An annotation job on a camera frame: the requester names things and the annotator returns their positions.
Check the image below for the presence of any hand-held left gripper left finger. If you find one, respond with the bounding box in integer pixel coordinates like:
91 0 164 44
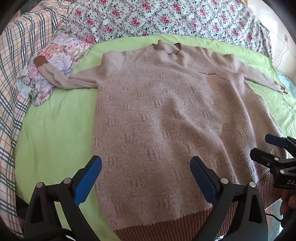
23 155 102 241

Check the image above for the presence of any beige knitted sweater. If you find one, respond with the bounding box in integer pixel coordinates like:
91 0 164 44
33 40 288 241

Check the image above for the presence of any light blue bedsheet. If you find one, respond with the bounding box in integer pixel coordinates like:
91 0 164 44
275 69 296 99

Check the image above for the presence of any white wall cable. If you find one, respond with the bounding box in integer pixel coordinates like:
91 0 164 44
275 40 288 68

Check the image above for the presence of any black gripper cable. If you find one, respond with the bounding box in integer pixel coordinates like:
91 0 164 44
265 213 285 222

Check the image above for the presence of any green bed sheet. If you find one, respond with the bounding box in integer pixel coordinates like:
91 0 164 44
14 32 296 241

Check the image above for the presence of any plaid blanket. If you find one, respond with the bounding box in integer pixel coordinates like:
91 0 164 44
0 0 77 239

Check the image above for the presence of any person's right hand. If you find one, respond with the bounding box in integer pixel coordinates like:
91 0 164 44
279 189 296 216

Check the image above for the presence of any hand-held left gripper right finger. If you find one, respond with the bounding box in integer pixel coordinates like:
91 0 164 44
190 156 269 241

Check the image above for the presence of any pastel floral cloth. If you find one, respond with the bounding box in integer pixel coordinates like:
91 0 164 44
17 32 96 106

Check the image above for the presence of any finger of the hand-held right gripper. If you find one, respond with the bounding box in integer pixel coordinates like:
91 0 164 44
265 134 296 150
250 147 281 173

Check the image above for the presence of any rose print quilt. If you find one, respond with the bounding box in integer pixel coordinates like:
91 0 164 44
62 0 273 62

